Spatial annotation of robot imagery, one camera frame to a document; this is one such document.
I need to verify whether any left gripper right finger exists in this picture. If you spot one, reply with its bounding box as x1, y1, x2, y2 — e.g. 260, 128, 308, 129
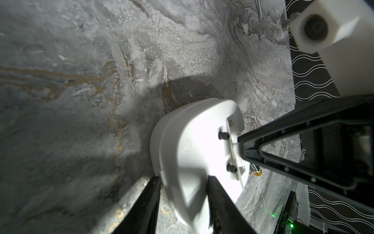
206, 175, 256, 234

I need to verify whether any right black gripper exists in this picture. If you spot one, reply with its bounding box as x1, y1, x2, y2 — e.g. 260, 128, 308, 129
238, 95, 374, 234

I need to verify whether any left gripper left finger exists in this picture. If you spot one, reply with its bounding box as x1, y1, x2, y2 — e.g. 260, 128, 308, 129
113, 176, 161, 234

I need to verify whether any black gold AA battery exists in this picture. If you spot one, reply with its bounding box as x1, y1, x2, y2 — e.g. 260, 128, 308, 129
249, 163, 263, 176

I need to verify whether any white square alarm clock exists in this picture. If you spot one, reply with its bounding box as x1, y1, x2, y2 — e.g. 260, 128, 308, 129
150, 98, 250, 234

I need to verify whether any black yellow screwdriver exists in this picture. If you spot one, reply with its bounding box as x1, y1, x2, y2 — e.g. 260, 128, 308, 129
255, 0, 263, 19

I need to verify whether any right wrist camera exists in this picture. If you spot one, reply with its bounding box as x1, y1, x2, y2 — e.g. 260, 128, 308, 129
289, 1, 374, 97

